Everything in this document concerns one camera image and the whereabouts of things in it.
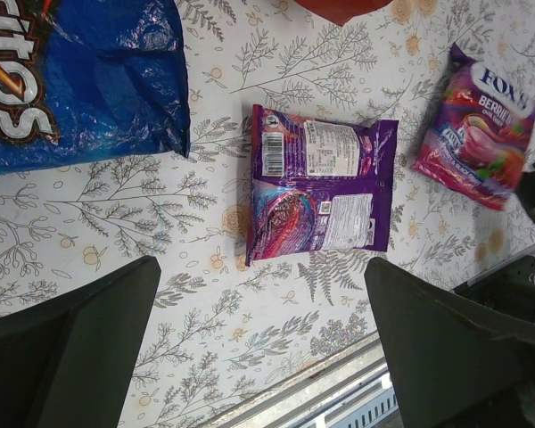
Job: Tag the red paper bag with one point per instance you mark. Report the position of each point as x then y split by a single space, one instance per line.
339 12

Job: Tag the blue Doritos chip bag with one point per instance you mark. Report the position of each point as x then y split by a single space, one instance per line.
82 81

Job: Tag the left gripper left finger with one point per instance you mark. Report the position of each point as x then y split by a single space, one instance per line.
67 362

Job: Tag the purple candy packet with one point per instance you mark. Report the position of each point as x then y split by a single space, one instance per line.
318 184

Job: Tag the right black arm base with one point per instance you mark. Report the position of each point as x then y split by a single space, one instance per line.
509 289

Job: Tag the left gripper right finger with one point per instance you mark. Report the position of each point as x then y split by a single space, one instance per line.
453 362

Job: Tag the pink berries candy packet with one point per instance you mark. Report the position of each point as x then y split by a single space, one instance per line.
478 138

